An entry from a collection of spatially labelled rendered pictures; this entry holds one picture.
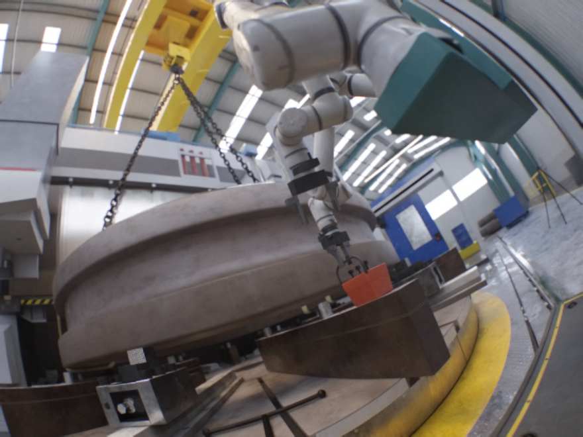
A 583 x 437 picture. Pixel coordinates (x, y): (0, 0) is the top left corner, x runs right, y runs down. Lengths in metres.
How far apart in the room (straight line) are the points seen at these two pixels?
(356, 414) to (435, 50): 1.07
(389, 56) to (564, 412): 0.69
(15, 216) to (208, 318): 2.27
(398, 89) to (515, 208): 9.98
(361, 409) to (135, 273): 1.59
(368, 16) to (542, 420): 0.81
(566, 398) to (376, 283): 0.82
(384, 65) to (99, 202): 4.92
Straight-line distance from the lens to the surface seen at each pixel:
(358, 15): 0.51
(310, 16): 0.48
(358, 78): 1.24
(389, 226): 6.56
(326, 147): 1.03
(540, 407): 0.64
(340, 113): 0.77
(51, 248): 4.62
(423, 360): 1.03
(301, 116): 0.72
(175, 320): 1.53
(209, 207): 1.71
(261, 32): 0.45
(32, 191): 2.86
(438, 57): 0.35
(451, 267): 3.39
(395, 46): 0.41
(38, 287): 4.43
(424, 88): 0.36
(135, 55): 11.76
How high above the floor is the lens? 0.74
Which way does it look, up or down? 22 degrees up
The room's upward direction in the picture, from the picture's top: 23 degrees counter-clockwise
